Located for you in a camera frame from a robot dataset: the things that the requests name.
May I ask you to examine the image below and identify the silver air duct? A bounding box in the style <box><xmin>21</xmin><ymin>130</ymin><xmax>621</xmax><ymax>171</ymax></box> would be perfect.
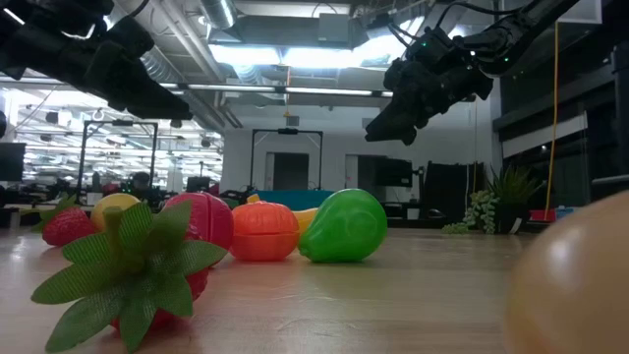
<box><xmin>199</xmin><ymin>0</ymin><xmax>238</xmax><ymax>30</ymax></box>

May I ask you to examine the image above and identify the tan toy bread bun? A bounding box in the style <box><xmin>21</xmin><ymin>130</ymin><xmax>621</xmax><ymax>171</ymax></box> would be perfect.
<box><xmin>505</xmin><ymin>190</ymin><xmax>629</xmax><ymax>354</ymax></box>

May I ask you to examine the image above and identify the blue plastic container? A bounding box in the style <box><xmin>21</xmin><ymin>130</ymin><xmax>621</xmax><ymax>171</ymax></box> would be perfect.
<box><xmin>253</xmin><ymin>189</ymin><xmax>336</xmax><ymax>211</ymax></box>

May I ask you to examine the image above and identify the orange plastic toy tangerine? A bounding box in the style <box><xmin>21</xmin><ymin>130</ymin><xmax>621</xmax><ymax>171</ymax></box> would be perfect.
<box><xmin>229</xmin><ymin>200</ymin><xmax>301</xmax><ymax>263</ymax></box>

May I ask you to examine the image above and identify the dark monitor screen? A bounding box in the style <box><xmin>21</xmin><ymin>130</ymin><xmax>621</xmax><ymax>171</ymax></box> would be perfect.
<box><xmin>375</xmin><ymin>156</ymin><xmax>414</xmax><ymax>189</ymax></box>

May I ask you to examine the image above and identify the black aluminium table frame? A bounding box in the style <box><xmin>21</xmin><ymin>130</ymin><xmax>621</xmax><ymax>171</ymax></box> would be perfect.
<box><xmin>591</xmin><ymin>41</ymin><xmax>629</xmax><ymax>203</ymax></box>

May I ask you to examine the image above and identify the ceiling strip light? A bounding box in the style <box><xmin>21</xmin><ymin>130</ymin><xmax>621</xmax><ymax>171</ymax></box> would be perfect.
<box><xmin>156</xmin><ymin>82</ymin><xmax>394</xmax><ymax>98</ymax></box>

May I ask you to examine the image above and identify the green plastic toy pear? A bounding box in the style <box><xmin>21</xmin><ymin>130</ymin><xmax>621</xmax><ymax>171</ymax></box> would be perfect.
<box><xmin>298</xmin><ymin>188</ymin><xmax>389</xmax><ymax>265</ymax></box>

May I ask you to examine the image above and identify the yellow toy banana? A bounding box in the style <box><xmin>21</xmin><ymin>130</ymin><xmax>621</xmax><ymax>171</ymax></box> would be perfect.
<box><xmin>245</xmin><ymin>193</ymin><xmax>320</xmax><ymax>238</ymax></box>

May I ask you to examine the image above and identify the black monitor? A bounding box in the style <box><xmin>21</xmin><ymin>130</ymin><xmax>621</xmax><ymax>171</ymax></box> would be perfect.
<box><xmin>0</xmin><ymin>142</ymin><xmax>27</xmax><ymax>182</ymax></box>

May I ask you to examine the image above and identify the yellow cable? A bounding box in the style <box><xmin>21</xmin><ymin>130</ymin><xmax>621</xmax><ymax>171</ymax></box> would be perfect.
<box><xmin>543</xmin><ymin>22</ymin><xmax>560</xmax><ymax>222</ymax></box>

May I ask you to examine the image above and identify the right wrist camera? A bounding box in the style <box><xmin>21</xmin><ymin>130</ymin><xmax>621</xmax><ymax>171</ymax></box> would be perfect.
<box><xmin>405</xmin><ymin>27</ymin><xmax>458</xmax><ymax>70</ymax></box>

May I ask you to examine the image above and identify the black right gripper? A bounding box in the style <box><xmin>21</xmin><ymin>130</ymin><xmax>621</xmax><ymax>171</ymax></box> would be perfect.
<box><xmin>364</xmin><ymin>58</ymin><xmax>494</xmax><ymax>147</ymax></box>

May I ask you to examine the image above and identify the black frame stand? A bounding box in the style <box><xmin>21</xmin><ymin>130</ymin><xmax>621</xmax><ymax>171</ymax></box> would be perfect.
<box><xmin>77</xmin><ymin>119</ymin><xmax>159</xmax><ymax>204</ymax></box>
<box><xmin>250</xmin><ymin>128</ymin><xmax>324</xmax><ymax>192</ymax></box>

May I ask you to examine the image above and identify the potted succulent plant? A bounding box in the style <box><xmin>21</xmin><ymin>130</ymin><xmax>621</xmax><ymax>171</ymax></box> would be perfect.
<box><xmin>441</xmin><ymin>164</ymin><xmax>546</xmax><ymax>236</ymax></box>

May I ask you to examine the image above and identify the red plastic fruit green cap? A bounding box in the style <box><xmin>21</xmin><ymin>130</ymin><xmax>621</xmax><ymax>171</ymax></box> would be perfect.
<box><xmin>164</xmin><ymin>191</ymin><xmax>235</xmax><ymax>269</ymax></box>

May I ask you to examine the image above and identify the yellow plastic toy lemon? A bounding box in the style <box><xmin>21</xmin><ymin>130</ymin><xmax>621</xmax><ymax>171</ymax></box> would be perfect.
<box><xmin>89</xmin><ymin>192</ymin><xmax>142</xmax><ymax>232</ymax></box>

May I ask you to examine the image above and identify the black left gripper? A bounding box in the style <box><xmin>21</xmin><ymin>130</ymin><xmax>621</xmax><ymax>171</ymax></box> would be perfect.
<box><xmin>0</xmin><ymin>14</ymin><xmax>194</xmax><ymax>121</ymax></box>

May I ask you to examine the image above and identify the red toy strawberry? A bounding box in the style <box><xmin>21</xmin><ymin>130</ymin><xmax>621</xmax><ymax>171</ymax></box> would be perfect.
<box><xmin>29</xmin><ymin>194</ymin><xmax>97</xmax><ymax>248</ymax></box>
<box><xmin>29</xmin><ymin>200</ymin><xmax>229</xmax><ymax>353</ymax></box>

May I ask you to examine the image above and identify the black panel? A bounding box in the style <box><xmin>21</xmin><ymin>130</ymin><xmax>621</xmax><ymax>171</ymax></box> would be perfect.
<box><xmin>423</xmin><ymin>160</ymin><xmax>486</xmax><ymax>223</ymax></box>

